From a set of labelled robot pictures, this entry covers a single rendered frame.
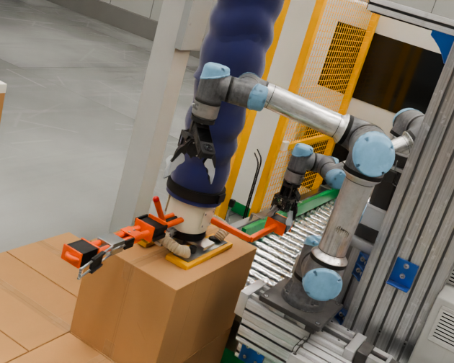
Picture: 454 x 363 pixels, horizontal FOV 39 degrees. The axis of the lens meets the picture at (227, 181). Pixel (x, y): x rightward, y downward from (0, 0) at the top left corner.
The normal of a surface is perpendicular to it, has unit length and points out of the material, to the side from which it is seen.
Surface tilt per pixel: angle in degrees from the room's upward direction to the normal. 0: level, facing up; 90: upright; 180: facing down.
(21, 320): 0
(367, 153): 82
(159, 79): 90
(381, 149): 84
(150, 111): 90
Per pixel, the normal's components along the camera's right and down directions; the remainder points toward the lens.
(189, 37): 0.82, 0.39
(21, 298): 0.27, -0.91
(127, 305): -0.50, 0.15
